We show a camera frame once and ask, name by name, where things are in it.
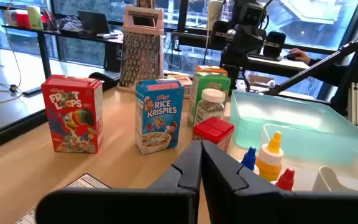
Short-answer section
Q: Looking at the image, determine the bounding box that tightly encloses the pale green bottle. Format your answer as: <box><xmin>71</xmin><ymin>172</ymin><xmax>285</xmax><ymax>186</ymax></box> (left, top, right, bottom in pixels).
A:
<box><xmin>26</xmin><ymin>5</ymin><xmax>44</xmax><ymax>30</ymax></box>

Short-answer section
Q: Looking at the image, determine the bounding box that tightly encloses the person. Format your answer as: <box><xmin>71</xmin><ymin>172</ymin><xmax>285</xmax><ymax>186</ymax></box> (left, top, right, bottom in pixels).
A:
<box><xmin>288</xmin><ymin>48</ymin><xmax>358</xmax><ymax>110</ymax></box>

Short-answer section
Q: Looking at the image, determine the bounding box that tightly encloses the black laptop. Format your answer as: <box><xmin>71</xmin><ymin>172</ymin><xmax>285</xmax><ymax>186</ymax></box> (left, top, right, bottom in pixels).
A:
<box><xmin>77</xmin><ymin>10</ymin><xmax>111</xmax><ymax>35</ymax></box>

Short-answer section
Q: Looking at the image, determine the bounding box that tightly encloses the dark grey office desk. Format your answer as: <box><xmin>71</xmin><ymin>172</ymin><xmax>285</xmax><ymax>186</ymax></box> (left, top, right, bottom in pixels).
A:
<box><xmin>244</xmin><ymin>55</ymin><xmax>312</xmax><ymax>78</ymax></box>

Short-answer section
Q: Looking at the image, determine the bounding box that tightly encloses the person's hand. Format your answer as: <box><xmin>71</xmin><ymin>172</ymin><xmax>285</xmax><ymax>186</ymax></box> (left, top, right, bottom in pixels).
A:
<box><xmin>289</xmin><ymin>48</ymin><xmax>311</xmax><ymax>65</ymax></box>

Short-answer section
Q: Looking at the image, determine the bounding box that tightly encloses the white-lidded glass spice jar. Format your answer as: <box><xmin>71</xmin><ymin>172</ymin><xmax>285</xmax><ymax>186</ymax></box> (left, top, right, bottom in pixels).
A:
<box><xmin>193</xmin><ymin>88</ymin><xmax>227</xmax><ymax>127</ymax></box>

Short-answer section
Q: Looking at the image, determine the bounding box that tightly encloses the clear plastic bin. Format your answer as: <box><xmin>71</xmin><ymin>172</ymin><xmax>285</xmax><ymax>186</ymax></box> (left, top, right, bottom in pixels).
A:
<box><xmin>261</xmin><ymin>123</ymin><xmax>358</xmax><ymax>192</ymax></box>

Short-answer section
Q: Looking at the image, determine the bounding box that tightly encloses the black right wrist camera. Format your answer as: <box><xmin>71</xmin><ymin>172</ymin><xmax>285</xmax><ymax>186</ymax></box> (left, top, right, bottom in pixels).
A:
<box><xmin>231</xmin><ymin>0</ymin><xmax>267</xmax><ymax>27</ymax></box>

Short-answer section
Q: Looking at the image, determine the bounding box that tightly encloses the red Froot Loops cereal box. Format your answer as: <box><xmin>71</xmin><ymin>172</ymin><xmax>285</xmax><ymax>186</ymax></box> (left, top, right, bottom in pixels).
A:
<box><xmin>41</xmin><ymin>74</ymin><xmax>104</xmax><ymax>154</ymax></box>

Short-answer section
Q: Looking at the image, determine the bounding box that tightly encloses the blue Rice Krispies cereal box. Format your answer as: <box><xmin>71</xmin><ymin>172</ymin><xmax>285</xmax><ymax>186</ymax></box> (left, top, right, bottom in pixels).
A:
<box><xmin>135</xmin><ymin>78</ymin><xmax>185</xmax><ymax>156</ymax></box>

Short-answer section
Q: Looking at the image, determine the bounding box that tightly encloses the orange cereal box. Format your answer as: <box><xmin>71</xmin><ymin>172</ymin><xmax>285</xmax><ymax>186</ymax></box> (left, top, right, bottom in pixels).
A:
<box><xmin>195</xmin><ymin>65</ymin><xmax>229</xmax><ymax>77</ymax></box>

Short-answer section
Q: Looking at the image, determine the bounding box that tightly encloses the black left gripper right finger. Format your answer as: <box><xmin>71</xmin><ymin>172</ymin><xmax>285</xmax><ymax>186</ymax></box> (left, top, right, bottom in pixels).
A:
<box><xmin>202</xmin><ymin>141</ymin><xmax>358</xmax><ymax>224</ymax></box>

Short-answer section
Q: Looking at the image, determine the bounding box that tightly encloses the pale cable with plug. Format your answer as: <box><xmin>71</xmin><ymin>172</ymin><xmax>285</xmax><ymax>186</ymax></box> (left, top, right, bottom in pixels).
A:
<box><xmin>0</xmin><ymin>52</ymin><xmax>24</xmax><ymax>108</ymax></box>

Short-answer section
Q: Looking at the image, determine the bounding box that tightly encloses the yellow Corn Pops cereal box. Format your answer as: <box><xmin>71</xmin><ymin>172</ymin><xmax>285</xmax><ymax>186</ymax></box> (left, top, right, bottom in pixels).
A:
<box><xmin>166</xmin><ymin>73</ymin><xmax>193</xmax><ymax>99</ymax></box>

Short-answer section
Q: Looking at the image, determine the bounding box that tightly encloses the red container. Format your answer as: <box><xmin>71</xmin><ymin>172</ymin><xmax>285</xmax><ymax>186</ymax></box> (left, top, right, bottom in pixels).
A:
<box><xmin>13</xmin><ymin>11</ymin><xmax>32</xmax><ymax>29</ymax></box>

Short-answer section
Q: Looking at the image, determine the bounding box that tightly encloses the black standing desk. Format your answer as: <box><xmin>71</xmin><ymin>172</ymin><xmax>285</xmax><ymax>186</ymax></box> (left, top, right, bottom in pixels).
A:
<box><xmin>1</xmin><ymin>24</ymin><xmax>124</xmax><ymax>80</ymax></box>

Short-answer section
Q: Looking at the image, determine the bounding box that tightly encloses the black aluminium table frame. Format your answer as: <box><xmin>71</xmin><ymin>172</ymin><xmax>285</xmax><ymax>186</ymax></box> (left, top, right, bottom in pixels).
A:
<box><xmin>0</xmin><ymin>14</ymin><xmax>358</xmax><ymax>156</ymax></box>

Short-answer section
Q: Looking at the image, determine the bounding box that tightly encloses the green Kellogg's cereal box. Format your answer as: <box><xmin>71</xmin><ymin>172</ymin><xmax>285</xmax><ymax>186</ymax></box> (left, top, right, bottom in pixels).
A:
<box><xmin>187</xmin><ymin>72</ymin><xmax>231</xmax><ymax>128</ymax></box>

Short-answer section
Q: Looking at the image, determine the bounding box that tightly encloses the white plastic bin with handles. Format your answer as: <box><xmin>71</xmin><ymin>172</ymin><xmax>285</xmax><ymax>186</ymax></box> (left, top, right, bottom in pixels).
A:
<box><xmin>311</xmin><ymin>166</ymin><xmax>358</xmax><ymax>194</ymax></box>

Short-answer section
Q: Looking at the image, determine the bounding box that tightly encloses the teal plastic bin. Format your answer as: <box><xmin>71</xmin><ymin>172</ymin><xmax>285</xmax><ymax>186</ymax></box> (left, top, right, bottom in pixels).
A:
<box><xmin>229</xmin><ymin>90</ymin><xmax>358</xmax><ymax>164</ymax></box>

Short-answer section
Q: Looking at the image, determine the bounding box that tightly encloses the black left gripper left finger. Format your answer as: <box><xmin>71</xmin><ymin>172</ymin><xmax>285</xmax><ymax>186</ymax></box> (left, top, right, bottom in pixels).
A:
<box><xmin>35</xmin><ymin>140</ymin><xmax>203</xmax><ymax>224</ymax></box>

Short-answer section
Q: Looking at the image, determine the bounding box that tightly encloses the yellow-capped dye bottle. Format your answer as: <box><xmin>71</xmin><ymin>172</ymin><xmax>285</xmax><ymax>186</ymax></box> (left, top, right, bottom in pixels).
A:
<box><xmin>255</xmin><ymin>131</ymin><xmax>284</xmax><ymax>182</ymax></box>

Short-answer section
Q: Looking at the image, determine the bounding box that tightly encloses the blue-capped dye bottle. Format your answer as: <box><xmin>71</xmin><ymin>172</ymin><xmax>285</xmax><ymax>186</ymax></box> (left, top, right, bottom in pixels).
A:
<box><xmin>240</xmin><ymin>146</ymin><xmax>260</xmax><ymax>175</ymax></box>

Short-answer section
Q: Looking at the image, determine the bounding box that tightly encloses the silver aluminium rig post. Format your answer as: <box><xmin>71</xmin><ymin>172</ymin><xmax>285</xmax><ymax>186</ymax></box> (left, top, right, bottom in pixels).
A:
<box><xmin>348</xmin><ymin>82</ymin><xmax>358</xmax><ymax>127</ymax></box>

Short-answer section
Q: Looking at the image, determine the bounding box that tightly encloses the red-capped dye bottle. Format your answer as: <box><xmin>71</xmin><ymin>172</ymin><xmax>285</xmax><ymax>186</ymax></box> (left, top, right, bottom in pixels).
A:
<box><xmin>274</xmin><ymin>167</ymin><xmax>296</xmax><ymax>192</ymax></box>

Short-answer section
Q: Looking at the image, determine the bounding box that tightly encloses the red-lidded spice tin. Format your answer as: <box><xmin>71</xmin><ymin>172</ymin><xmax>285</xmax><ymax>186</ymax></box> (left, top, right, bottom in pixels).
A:
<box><xmin>192</xmin><ymin>116</ymin><xmax>235</xmax><ymax>153</ymax></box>

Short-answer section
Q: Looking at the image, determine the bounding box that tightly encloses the black frame handle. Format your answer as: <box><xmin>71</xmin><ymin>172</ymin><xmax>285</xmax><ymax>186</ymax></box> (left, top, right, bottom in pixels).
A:
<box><xmin>88</xmin><ymin>72</ymin><xmax>120</xmax><ymax>91</ymax></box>

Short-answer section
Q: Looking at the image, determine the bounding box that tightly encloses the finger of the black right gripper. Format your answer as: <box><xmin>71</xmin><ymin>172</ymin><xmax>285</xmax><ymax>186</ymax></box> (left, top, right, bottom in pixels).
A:
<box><xmin>210</xmin><ymin>20</ymin><xmax>229</xmax><ymax>47</ymax></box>
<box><xmin>263</xmin><ymin>30</ymin><xmax>287</xmax><ymax>59</ymax></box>

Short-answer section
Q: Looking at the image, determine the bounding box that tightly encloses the metal box grater pink handle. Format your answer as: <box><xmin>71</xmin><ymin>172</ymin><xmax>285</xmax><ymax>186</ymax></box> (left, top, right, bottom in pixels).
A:
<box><xmin>117</xmin><ymin>4</ymin><xmax>165</xmax><ymax>93</ymax></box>

